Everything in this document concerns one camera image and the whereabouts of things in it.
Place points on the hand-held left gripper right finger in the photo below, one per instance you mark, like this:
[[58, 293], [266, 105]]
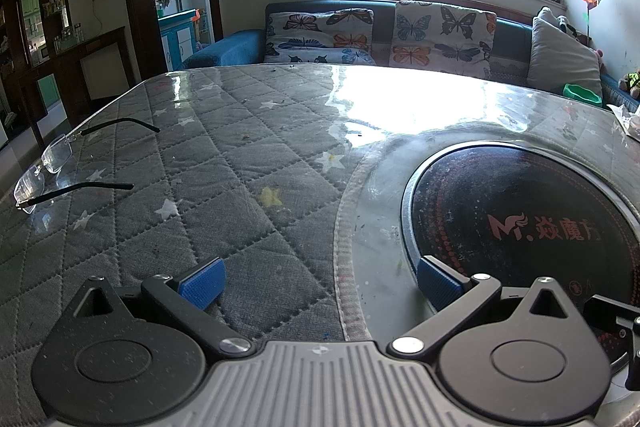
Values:
[[437, 283]]

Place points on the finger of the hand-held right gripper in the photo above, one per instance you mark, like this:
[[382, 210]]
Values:
[[607, 312]]

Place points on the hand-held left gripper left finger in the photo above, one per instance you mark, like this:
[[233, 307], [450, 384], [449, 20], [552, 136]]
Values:
[[202, 283]]

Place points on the round black induction cooktop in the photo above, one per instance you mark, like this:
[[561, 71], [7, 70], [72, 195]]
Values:
[[500, 207]]

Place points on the rimless eyeglasses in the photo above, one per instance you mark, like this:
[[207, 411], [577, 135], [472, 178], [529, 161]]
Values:
[[55, 155]]

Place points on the white tissue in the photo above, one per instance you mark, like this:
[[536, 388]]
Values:
[[625, 114]]

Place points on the green bowl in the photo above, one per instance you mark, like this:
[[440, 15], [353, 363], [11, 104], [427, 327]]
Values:
[[582, 94]]

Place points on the plush toy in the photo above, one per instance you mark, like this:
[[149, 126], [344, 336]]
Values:
[[631, 83]]

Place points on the blue sofa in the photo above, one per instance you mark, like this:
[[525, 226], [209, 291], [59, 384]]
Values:
[[235, 49]]

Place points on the butterfly print cushion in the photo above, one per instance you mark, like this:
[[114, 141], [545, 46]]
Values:
[[320, 37], [440, 39]]

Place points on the blue cabinet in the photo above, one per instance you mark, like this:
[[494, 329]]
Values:
[[176, 39]]

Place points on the grey pillow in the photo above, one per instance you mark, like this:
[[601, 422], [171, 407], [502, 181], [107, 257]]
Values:
[[560, 59]]

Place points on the dark wooden cabinet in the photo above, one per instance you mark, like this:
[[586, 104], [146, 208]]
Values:
[[65, 62]]

